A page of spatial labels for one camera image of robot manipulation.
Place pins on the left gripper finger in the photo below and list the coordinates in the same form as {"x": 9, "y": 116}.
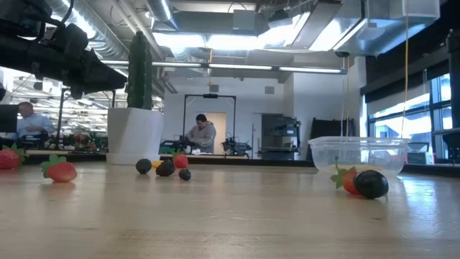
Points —
{"x": 106, "y": 77}

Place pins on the dark round toy fruit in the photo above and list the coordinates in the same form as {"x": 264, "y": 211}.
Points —
{"x": 143, "y": 166}

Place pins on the red toy strawberry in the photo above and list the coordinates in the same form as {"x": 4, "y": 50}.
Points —
{"x": 180, "y": 162}
{"x": 63, "y": 172}
{"x": 8, "y": 160}
{"x": 348, "y": 181}

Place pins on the black toy blackberry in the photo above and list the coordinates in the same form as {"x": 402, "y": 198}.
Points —
{"x": 165, "y": 169}

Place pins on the small dark toy berry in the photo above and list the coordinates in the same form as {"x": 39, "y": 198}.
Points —
{"x": 184, "y": 175}

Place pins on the black toy plum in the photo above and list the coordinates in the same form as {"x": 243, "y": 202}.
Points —
{"x": 370, "y": 184}

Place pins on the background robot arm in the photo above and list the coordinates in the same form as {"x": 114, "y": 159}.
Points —
{"x": 176, "y": 145}
{"x": 235, "y": 147}
{"x": 84, "y": 140}

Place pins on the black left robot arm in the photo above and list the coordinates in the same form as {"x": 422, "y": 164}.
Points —
{"x": 18, "y": 59}

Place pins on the clear plastic tupperware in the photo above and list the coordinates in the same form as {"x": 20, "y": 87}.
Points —
{"x": 323, "y": 151}

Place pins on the white planter pot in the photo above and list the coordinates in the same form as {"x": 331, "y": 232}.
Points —
{"x": 133, "y": 136}

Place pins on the person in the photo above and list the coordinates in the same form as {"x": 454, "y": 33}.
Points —
{"x": 205, "y": 138}
{"x": 34, "y": 126}

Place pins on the background work table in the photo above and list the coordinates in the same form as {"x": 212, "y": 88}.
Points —
{"x": 223, "y": 156}
{"x": 64, "y": 152}

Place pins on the long ceiling light strip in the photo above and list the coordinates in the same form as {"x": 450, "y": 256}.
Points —
{"x": 240, "y": 67}

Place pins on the black equipment cabinet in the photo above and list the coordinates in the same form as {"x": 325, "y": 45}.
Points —
{"x": 278, "y": 136}

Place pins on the grey labelled box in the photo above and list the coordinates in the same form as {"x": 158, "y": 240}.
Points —
{"x": 420, "y": 158}

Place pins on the black office desk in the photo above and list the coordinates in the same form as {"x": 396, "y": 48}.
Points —
{"x": 453, "y": 144}

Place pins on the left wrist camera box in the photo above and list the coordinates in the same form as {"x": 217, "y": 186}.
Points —
{"x": 70, "y": 37}

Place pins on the black gantry frame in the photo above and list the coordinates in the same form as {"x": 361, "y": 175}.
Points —
{"x": 210, "y": 95}
{"x": 60, "y": 118}

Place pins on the silver ventilation duct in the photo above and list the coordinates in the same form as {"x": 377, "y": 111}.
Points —
{"x": 161, "y": 12}

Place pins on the grey wall speaker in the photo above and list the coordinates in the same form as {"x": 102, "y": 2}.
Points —
{"x": 269, "y": 90}
{"x": 214, "y": 88}

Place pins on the black wall panel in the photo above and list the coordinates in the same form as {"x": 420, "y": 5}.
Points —
{"x": 330, "y": 127}

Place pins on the black ceiling camera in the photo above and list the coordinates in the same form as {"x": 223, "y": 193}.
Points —
{"x": 342, "y": 54}

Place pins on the silver air duct hood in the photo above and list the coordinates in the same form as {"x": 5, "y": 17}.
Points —
{"x": 359, "y": 32}

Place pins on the black rig post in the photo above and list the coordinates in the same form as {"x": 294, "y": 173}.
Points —
{"x": 454, "y": 72}

